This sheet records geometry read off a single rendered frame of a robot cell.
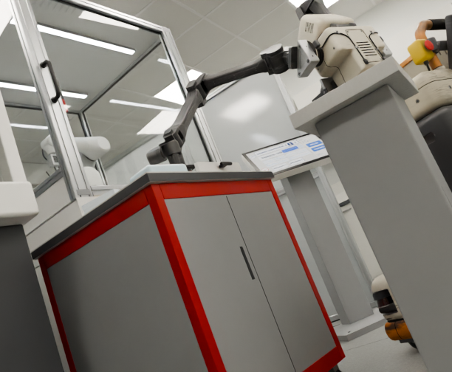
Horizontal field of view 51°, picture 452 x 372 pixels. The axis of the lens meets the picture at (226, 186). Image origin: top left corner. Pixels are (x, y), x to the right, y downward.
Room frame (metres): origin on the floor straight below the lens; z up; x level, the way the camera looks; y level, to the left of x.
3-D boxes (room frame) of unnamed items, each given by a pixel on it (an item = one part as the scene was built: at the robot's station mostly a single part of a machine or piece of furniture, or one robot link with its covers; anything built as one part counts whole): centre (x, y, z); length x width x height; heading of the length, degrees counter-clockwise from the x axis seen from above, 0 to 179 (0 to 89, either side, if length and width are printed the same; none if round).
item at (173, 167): (1.31, 0.17, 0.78); 0.15 x 0.10 x 0.04; 142
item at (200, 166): (1.90, 0.00, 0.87); 0.29 x 0.02 x 0.11; 146
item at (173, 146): (1.70, 0.14, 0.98); 0.07 x 0.06 x 0.07; 79
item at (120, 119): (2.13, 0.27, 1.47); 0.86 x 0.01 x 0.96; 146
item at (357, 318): (2.84, -0.43, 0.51); 0.50 x 0.45 x 1.02; 15
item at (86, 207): (1.41, 0.36, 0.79); 0.13 x 0.09 x 0.05; 70
